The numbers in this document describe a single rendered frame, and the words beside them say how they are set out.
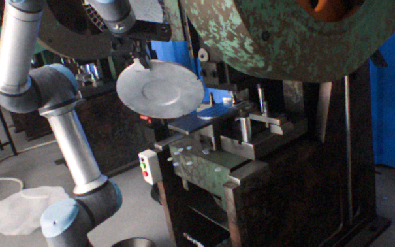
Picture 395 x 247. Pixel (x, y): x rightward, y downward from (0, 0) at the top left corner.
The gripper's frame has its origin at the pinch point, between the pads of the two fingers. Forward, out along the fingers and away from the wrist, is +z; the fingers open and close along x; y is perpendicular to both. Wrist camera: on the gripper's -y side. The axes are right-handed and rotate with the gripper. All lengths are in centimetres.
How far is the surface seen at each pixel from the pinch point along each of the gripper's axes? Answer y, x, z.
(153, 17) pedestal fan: 12, -75, 61
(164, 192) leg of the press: 12, 22, 65
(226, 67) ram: -22.7, -9.6, 21.7
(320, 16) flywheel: -51, -6, -2
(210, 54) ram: -17.7, -17.1, 22.8
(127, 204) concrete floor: 53, 6, 141
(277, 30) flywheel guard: -35.1, 9.3, -18.7
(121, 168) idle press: 70, -32, 175
